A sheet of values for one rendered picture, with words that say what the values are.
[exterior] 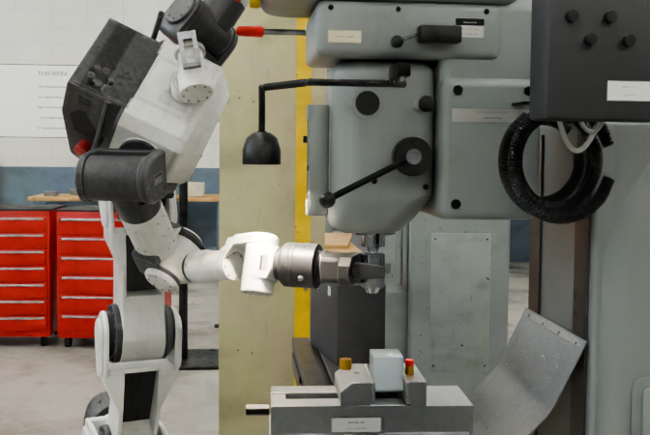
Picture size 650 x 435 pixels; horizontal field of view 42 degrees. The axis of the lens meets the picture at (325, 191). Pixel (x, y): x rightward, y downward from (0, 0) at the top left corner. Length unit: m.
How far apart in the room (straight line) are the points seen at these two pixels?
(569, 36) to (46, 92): 9.79
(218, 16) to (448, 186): 0.69
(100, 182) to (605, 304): 0.96
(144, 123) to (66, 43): 9.17
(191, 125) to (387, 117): 0.43
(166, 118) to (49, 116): 9.13
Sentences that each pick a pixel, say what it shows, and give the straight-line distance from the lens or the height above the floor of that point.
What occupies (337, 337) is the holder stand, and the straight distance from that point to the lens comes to 1.97.
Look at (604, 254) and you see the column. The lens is 1.58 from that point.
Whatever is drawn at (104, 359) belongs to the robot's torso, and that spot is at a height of 0.96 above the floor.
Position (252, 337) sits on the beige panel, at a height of 0.71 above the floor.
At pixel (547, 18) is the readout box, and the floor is 1.67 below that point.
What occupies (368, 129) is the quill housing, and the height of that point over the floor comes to 1.50.
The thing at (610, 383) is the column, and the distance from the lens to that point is 1.61.
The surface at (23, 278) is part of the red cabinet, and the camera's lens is 6.44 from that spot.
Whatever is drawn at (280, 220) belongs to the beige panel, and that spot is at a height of 1.18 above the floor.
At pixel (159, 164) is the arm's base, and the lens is 1.67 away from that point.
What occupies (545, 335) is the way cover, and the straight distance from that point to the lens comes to 1.76.
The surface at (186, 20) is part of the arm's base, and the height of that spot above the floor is 1.74.
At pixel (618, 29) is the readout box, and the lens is 1.37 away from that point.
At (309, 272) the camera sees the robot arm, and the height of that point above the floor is 1.23.
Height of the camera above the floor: 1.47
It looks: 3 degrees down
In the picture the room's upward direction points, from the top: 1 degrees clockwise
